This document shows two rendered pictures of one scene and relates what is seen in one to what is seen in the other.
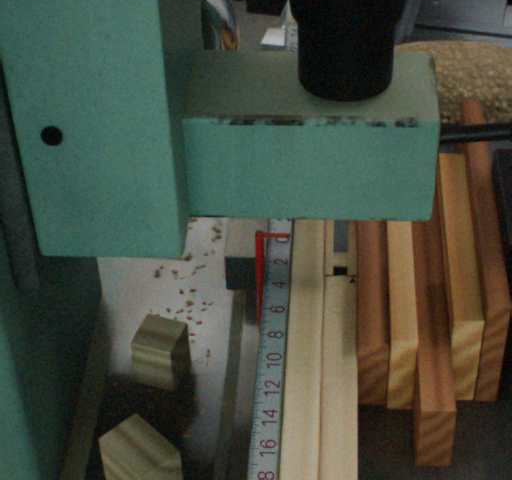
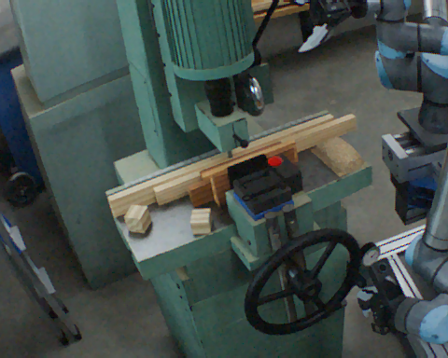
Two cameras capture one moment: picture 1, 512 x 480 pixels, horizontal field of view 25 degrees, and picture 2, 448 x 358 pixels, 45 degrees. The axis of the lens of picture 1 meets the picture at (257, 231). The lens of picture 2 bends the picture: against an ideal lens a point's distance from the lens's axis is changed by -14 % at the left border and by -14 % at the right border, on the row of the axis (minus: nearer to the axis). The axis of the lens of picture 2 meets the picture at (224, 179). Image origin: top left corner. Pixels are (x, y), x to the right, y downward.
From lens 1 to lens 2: 119 cm
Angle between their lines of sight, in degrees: 52
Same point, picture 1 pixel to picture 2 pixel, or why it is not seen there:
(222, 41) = (254, 101)
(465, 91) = (329, 155)
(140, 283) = not seen: hidden behind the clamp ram
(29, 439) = (167, 159)
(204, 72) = not seen: hidden behind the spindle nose
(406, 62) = (237, 116)
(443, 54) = (334, 143)
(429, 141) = (217, 130)
